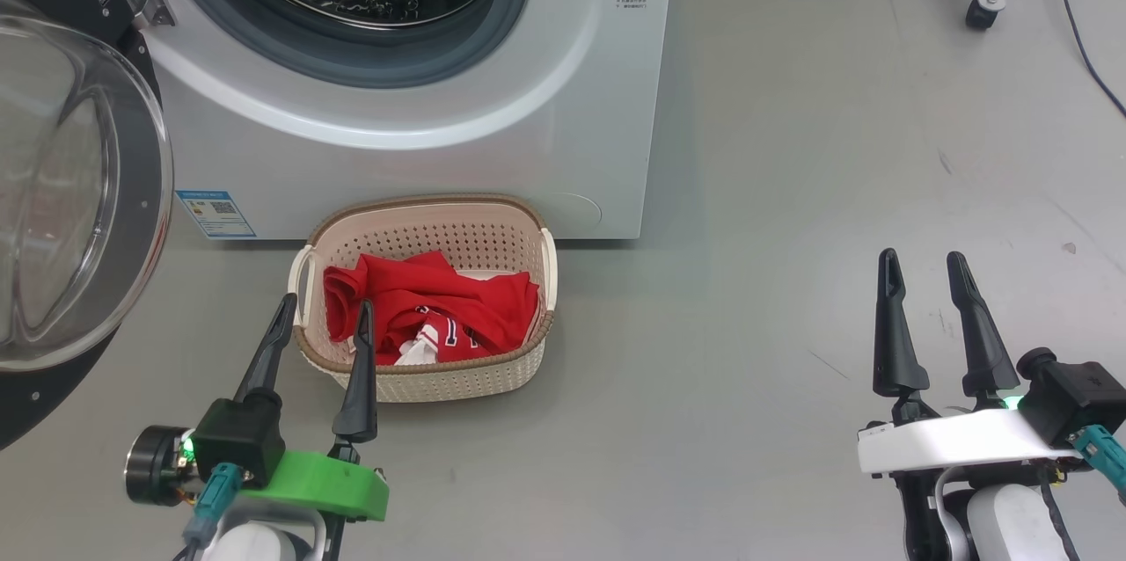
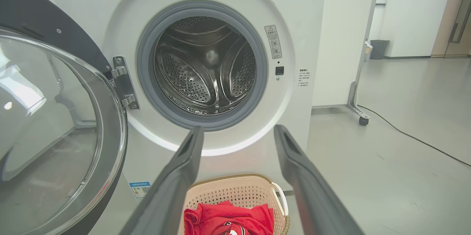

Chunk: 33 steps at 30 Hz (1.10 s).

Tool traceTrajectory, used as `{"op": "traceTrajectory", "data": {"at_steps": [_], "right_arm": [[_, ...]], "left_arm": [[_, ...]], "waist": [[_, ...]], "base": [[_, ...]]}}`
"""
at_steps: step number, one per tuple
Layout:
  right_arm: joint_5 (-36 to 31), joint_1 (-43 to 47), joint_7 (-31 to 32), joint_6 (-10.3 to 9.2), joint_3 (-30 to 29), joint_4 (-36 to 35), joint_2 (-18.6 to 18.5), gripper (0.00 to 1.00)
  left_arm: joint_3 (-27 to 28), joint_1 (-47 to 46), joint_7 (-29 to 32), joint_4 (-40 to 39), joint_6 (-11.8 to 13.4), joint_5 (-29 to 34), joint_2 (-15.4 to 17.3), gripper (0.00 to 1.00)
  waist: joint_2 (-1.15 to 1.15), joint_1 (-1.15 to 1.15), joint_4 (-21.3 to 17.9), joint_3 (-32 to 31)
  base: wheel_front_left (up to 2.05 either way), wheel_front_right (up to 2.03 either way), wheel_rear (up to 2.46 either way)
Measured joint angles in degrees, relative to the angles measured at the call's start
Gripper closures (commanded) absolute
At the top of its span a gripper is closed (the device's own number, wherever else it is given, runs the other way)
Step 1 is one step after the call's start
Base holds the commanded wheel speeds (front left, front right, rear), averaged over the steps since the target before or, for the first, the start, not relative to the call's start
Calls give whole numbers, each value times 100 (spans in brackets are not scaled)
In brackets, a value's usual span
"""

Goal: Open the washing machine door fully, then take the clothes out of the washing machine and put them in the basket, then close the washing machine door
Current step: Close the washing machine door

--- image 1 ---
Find teal camera cable connector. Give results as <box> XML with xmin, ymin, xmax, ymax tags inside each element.
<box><xmin>180</xmin><ymin>463</ymin><xmax>245</xmax><ymax>561</ymax></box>
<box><xmin>1069</xmin><ymin>425</ymin><xmax>1126</xmax><ymax>505</ymax></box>

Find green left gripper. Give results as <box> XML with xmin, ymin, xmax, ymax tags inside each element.
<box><xmin>233</xmin><ymin>293</ymin><xmax>391</xmax><ymax>522</ymax></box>

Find teal left camera cable connector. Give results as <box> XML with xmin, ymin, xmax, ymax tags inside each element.
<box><xmin>180</xmin><ymin>463</ymin><xmax>245</xmax><ymax>561</ymax></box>

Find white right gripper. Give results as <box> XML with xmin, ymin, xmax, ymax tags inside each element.
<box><xmin>858</xmin><ymin>248</ymin><xmax>1083</xmax><ymax>478</ymax></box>

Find thin black floor cable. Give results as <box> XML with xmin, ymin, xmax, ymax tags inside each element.
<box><xmin>1025</xmin><ymin>0</ymin><xmax>1126</xmax><ymax>118</ymax></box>

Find red and white jersey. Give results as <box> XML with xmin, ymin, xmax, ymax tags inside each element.
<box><xmin>323</xmin><ymin>251</ymin><xmax>540</xmax><ymax>367</ymax></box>

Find teal right camera cable connector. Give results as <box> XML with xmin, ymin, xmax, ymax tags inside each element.
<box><xmin>1069</xmin><ymin>425</ymin><xmax>1126</xmax><ymax>505</ymax></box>

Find cream perforated laundry basket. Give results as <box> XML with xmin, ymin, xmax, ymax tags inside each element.
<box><xmin>289</xmin><ymin>194</ymin><xmax>559</xmax><ymax>404</ymax></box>

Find white front-loading washing machine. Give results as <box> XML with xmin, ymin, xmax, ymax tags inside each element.
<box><xmin>128</xmin><ymin>0</ymin><xmax>678</xmax><ymax>241</ymax></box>

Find round washing machine door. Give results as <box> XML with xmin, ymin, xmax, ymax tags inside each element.
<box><xmin>0</xmin><ymin>0</ymin><xmax>175</xmax><ymax>452</ymax></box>

